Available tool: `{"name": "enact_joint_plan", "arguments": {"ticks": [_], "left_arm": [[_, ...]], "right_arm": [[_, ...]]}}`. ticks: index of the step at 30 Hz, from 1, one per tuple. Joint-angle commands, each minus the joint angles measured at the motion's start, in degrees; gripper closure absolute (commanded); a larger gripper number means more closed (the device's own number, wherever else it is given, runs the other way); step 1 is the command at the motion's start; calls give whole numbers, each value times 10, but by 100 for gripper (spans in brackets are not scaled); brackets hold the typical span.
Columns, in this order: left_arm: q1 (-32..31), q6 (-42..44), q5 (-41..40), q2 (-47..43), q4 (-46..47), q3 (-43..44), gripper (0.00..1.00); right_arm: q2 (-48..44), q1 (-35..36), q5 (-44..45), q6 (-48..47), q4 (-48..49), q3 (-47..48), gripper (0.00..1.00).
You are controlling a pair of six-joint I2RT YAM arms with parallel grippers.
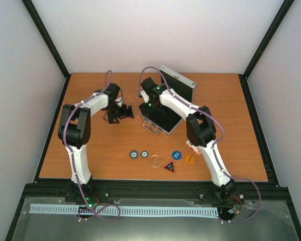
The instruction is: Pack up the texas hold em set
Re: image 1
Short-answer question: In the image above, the aluminium poker case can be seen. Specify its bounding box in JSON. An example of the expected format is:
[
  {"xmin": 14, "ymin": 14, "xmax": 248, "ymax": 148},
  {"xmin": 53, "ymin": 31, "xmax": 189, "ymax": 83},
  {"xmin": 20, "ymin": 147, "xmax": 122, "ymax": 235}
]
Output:
[{"xmin": 138, "ymin": 65, "xmax": 197, "ymax": 135}]

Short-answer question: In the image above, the clear round disc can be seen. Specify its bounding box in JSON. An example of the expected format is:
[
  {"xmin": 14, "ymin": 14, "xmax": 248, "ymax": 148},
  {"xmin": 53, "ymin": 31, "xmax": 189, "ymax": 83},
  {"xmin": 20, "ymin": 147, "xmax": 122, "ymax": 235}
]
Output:
[{"xmin": 148, "ymin": 155, "xmax": 162, "ymax": 168}]

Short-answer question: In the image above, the blue round token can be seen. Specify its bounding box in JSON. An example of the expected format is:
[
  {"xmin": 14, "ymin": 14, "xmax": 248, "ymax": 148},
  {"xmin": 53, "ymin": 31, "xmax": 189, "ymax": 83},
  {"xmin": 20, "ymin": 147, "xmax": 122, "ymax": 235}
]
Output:
[{"xmin": 172, "ymin": 151, "xmax": 182, "ymax": 160}]

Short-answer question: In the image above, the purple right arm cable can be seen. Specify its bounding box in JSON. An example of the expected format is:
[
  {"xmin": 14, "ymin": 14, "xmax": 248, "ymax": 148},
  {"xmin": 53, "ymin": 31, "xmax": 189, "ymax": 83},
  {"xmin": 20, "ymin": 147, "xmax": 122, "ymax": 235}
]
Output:
[{"xmin": 139, "ymin": 66, "xmax": 262, "ymax": 223}]

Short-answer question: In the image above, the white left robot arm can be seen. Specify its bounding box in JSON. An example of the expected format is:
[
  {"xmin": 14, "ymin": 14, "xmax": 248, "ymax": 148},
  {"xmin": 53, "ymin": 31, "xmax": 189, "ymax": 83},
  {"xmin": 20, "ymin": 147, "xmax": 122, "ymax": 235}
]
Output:
[{"xmin": 58, "ymin": 83, "xmax": 134, "ymax": 202}]

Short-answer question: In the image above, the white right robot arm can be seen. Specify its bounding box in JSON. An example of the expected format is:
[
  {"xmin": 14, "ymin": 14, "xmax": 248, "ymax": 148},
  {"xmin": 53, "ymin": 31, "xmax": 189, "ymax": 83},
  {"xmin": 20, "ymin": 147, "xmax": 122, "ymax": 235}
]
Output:
[{"xmin": 139, "ymin": 77, "xmax": 235, "ymax": 198}]

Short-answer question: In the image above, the black red triangle token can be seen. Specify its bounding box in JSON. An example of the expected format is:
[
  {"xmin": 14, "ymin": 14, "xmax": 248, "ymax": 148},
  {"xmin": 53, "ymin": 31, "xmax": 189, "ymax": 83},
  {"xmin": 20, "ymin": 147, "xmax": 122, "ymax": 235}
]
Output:
[{"xmin": 163, "ymin": 161, "xmax": 175, "ymax": 173}]

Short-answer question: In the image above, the black aluminium frame rail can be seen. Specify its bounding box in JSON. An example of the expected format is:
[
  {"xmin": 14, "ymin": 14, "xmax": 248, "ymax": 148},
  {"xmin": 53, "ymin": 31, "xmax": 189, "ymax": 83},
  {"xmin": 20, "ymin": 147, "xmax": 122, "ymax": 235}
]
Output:
[{"xmin": 35, "ymin": 178, "xmax": 291, "ymax": 204}]

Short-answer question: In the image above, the white cable duct strip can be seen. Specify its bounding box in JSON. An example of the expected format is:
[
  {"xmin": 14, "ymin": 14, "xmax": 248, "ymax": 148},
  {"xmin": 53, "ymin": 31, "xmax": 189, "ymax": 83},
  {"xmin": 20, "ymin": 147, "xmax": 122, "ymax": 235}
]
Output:
[{"xmin": 29, "ymin": 204, "xmax": 219, "ymax": 218}]

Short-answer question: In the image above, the blue white poker chip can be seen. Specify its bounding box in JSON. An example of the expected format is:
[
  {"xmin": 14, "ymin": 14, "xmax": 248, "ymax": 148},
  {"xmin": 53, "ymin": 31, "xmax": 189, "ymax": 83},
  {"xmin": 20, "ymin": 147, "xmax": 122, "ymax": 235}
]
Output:
[
  {"xmin": 140, "ymin": 151, "xmax": 148, "ymax": 158},
  {"xmin": 130, "ymin": 150, "xmax": 138, "ymax": 159}
]

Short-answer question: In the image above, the orange round token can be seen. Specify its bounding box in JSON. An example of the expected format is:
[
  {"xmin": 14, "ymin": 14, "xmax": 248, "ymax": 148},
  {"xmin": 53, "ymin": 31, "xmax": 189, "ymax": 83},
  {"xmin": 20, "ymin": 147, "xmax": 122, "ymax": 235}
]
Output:
[{"xmin": 185, "ymin": 155, "xmax": 195, "ymax": 165}]

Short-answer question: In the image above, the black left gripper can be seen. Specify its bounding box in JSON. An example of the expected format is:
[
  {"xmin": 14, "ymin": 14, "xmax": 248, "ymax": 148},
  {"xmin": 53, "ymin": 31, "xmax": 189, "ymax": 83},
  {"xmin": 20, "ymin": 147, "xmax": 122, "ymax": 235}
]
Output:
[{"xmin": 104, "ymin": 103, "xmax": 133, "ymax": 125}]

